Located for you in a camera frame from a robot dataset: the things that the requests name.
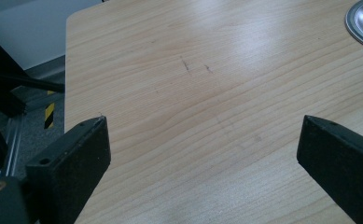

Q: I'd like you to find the aluminium frame rail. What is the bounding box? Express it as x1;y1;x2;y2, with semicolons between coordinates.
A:
0;91;65;179

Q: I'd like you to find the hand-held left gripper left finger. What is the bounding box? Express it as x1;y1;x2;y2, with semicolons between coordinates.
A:
25;115;112;224

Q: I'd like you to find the yellow black striped tape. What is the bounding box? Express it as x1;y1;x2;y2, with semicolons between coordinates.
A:
43;90;56;130

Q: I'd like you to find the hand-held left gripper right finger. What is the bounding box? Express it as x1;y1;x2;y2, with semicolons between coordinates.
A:
296;114;363;224

